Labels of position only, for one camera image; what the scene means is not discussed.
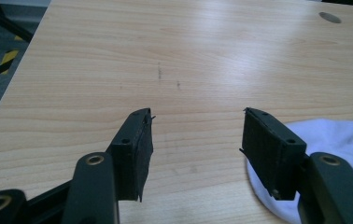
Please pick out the white sock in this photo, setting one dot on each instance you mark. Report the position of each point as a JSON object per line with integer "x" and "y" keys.
{"x": 331, "y": 137}

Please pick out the black metal stand leg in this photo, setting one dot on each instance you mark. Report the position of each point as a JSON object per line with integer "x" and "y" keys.
{"x": 8, "y": 23}

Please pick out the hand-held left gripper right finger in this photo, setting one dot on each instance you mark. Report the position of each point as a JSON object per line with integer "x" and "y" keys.
{"x": 271, "y": 152}

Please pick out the yellow black striped floor tape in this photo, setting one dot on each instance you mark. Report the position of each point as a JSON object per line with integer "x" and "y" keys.
{"x": 7, "y": 61}

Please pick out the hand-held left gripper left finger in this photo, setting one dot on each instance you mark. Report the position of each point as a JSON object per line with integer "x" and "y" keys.
{"x": 131, "y": 155}

